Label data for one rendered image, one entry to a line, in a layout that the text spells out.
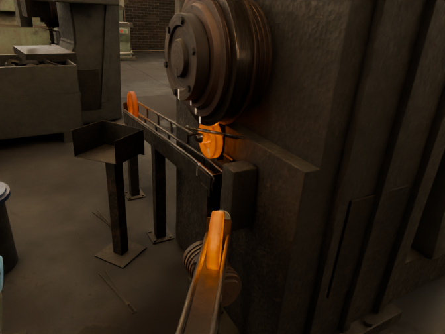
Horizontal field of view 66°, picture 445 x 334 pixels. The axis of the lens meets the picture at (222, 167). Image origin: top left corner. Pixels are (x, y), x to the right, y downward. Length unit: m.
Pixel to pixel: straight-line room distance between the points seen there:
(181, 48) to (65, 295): 1.28
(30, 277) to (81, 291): 0.29
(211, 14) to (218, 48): 0.11
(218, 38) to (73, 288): 1.37
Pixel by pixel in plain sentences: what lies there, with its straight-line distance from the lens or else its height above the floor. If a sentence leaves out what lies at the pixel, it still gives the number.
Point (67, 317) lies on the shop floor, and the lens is 1.79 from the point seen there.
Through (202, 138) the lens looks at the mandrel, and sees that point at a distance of 1.30.
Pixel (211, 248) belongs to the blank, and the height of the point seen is 0.73.
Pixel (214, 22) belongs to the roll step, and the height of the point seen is 1.23.
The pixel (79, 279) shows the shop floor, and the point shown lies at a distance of 1.95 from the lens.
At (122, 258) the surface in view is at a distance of 2.01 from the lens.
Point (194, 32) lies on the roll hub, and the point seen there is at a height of 1.21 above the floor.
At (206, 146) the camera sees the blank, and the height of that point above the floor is 0.78.
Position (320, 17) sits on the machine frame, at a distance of 1.01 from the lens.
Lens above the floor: 1.27
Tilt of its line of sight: 24 degrees down
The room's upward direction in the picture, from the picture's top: 4 degrees clockwise
